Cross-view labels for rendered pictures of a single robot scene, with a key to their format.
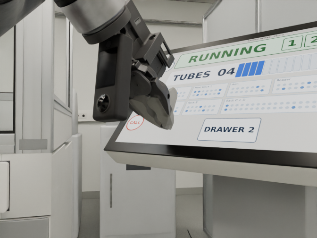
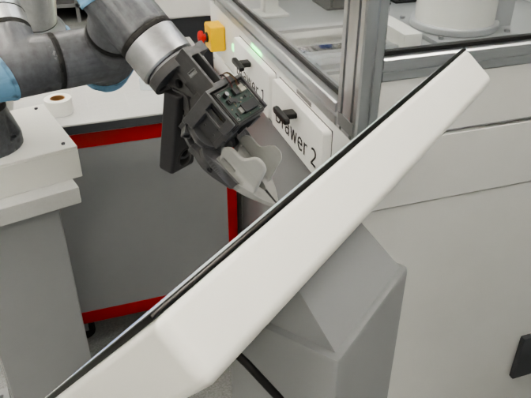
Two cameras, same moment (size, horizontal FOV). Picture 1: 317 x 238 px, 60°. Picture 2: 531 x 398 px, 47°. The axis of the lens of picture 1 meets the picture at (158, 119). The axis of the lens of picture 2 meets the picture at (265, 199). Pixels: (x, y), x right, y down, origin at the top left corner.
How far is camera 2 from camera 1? 89 cm
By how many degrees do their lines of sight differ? 87
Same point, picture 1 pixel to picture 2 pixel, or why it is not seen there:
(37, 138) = (348, 118)
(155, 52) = (199, 115)
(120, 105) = (162, 159)
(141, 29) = (198, 82)
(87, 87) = not seen: outside the picture
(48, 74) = (361, 36)
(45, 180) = not seen: hidden behind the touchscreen
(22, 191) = not seen: hidden behind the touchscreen
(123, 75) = (165, 133)
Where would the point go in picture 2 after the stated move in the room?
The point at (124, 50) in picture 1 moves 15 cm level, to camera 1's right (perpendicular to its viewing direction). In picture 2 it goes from (166, 110) to (156, 169)
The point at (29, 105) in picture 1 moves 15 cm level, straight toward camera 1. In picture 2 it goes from (347, 73) to (268, 89)
